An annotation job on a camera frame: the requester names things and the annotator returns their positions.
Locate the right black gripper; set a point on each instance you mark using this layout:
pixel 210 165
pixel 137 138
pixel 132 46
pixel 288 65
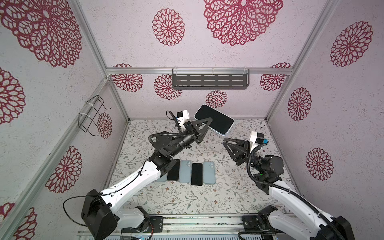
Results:
pixel 241 155

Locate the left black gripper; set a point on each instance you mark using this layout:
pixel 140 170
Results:
pixel 199 133

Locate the pale blue case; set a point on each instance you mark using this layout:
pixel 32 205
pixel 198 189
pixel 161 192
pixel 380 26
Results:
pixel 209 173
pixel 162 179

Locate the light blue phone case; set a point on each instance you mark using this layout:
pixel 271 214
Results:
pixel 185 173

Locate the bare black phone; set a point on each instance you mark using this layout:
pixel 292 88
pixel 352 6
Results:
pixel 197 174
pixel 173 174

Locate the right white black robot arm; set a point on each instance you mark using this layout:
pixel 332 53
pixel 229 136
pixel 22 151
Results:
pixel 308 222

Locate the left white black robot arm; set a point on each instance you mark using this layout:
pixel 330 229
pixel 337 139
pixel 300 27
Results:
pixel 102 211

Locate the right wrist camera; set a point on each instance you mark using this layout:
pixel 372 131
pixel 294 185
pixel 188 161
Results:
pixel 257 138

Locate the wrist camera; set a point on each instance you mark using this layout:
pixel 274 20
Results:
pixel 183 117
pixel 257 138

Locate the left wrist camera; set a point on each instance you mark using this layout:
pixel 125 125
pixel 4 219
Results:
pixel 183 117

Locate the dark grey wall shelf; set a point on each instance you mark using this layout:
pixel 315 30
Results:
pixel 210 81

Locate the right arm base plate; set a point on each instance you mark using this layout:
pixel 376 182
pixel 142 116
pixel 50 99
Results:
pixel 256 223

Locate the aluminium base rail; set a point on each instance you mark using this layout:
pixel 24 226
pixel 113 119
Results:
pixel 227 224

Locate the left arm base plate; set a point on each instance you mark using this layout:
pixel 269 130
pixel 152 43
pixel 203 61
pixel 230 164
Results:
pixel 154 224

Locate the black wire wall rack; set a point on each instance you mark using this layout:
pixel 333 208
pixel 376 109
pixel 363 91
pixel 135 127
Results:
pixel 96 121

